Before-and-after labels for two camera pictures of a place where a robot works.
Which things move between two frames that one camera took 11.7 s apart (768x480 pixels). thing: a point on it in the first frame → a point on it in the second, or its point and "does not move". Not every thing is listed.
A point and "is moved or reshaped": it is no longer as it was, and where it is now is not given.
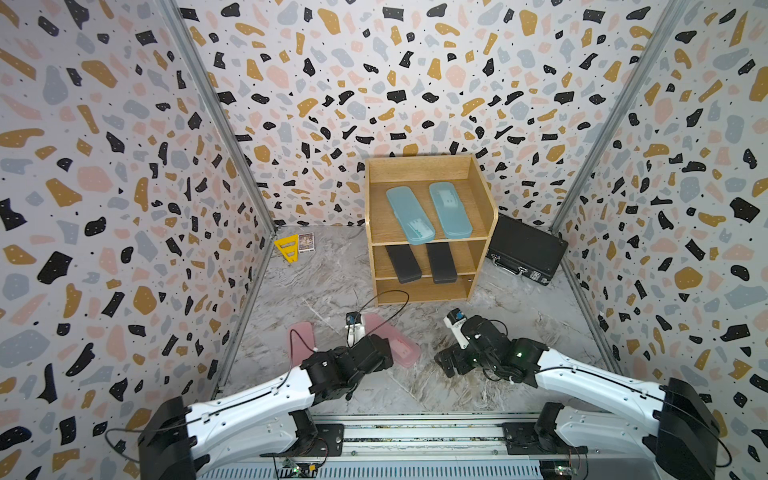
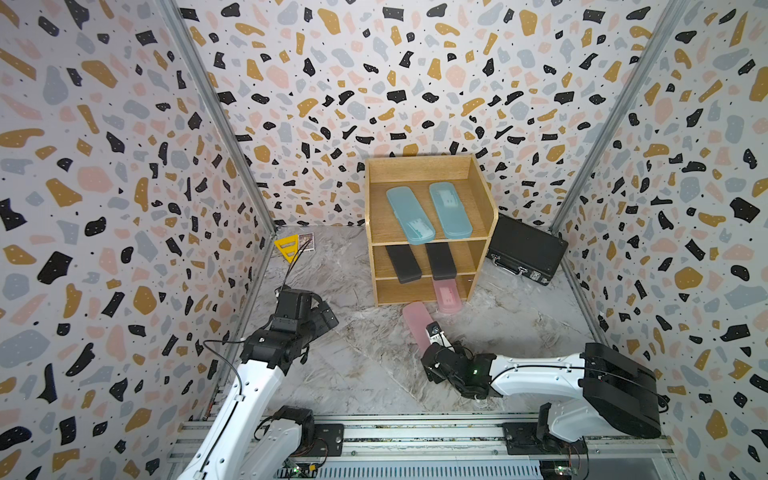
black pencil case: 442,262 does not move
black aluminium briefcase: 524,250 does not move
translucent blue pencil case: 410,216 does not move
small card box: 306,242 does not move
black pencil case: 404,262 does not move
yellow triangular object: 289,247 does not move
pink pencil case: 404,351 → 448,295
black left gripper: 388,361 → 321,325
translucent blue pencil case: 453,217 does not move
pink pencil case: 300,342 is moved or reshaped
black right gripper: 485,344 → 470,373
